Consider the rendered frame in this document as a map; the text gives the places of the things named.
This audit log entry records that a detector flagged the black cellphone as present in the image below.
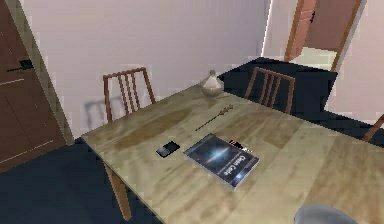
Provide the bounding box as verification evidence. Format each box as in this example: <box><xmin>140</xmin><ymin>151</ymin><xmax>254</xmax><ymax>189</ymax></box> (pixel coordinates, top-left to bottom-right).
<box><xmin>155</xmin><ymin>140</ymin><xmax>181</xmax><ymax>159</ymax></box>

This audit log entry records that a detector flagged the pale wooden dining table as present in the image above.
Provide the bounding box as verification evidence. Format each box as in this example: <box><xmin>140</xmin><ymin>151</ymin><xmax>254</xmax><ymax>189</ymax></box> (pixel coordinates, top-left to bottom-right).
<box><xmin>80</xmin><ymin>83</ymin><xmax>384</xmax><ymax>224</ymax></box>

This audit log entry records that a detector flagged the dark blue book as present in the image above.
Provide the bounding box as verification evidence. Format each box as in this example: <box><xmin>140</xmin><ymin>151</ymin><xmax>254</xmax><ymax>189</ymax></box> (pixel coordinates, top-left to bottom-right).
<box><xmin>183</xmin><ymin>133</ymin><xmax>261</xmax><ymax>191</ymax></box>

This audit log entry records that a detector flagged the black remote control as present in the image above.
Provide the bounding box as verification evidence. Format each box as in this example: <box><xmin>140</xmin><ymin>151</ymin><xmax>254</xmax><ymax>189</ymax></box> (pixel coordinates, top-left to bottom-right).
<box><xmin>229</xmin><ymin>139</ymin><xmax>253</xmax><ymax>154</ymax></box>

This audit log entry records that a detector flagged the brown wooden slatted chair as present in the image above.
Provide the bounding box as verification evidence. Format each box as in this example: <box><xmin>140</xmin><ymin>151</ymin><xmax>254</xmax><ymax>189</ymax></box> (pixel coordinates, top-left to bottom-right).
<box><xmin>243</xmin><ymin>66</ymin><xmax>296</xmax><ymax>115</ymax></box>
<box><xmin>102</xmin><ymin>66</ymin><xmax>157</xmax><ymax>124</ymax></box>
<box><xmin>361</xmin><ymin>114</ymin><xmax>384</xmax><ymax>143</ymax></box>

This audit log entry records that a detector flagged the reddish brown room door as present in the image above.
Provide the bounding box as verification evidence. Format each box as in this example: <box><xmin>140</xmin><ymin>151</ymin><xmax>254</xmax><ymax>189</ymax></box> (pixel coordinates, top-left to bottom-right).
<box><xmin>288</xmin><ymin>0</ymin><xmax>318</xmax><ymax>63</ymax></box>

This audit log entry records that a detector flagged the grey round bowl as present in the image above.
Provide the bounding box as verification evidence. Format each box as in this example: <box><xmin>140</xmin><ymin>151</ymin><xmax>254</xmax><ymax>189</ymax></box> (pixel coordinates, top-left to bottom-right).
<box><xmin>293</xmin><ymin>203</ymin><xmax>360</xmax><ymax>224</ymax></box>

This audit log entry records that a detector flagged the dark brown room door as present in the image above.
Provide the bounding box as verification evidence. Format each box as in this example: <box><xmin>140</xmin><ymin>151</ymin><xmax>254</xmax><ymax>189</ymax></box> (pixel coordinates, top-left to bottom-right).
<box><xmin>0</xmin><ymin>0</ymin><xmax>67</xmax><ymax>174</ymax></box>

